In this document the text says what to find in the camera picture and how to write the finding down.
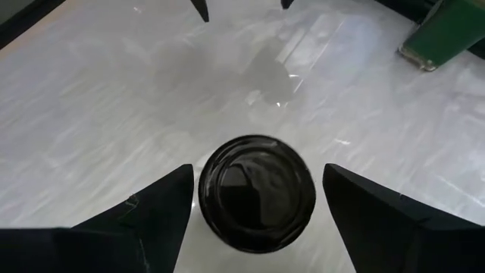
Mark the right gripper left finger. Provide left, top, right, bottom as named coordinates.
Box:
left=0, top=163, right=196, bottom=273

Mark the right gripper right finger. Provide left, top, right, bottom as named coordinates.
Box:
left=322, top=162, right=485, bottom=273

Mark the green oregano spice jar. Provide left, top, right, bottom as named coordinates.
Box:
left=397, top=0, right=485, bottom=73

